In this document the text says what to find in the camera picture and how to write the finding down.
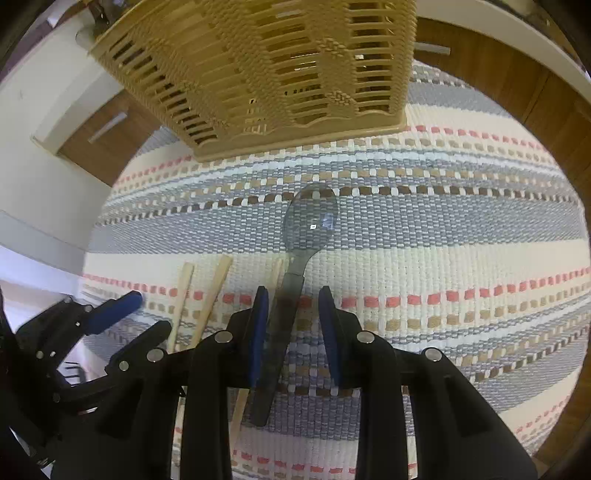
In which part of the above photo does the white kitchen countertop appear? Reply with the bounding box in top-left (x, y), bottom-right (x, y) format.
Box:
top-left (417, 0), bottom-right (590, 102)

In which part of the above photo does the beige plastic utensil basket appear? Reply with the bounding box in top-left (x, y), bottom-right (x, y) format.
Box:
top-left (91, 1), bottom-right (417, 161)

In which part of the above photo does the striped woven table mat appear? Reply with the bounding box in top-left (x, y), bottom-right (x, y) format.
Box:
top-left (80, 59), bottom-right (591, 480)

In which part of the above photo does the wooden chopstick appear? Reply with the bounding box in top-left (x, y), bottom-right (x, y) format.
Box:
top-left (189, 255), bottom-right (232, 349)
top-left (229, 258), bottom-right (283, 452)
top-left (166, 262), bottom-right (194, 353)

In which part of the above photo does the clear grey plastic spoon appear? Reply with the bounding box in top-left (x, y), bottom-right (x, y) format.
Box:
top-left (250, 183), bottom-right (339, 427)

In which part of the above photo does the cabinet drawer handle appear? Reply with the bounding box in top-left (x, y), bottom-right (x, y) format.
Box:
top-left (87, 111), bottom-right (127, 144)

